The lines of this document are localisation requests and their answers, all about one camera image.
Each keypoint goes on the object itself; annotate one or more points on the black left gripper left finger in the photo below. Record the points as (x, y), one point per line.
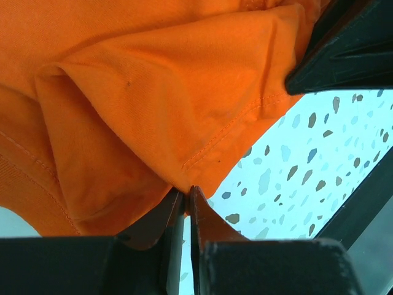
(145, 258)

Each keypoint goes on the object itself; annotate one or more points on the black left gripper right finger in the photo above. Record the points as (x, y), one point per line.
(226, 262)

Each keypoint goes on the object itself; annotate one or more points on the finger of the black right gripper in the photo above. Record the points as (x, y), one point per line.
(350, 48)

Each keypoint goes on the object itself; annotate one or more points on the orange t shirt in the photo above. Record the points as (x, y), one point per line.
(107, 105)

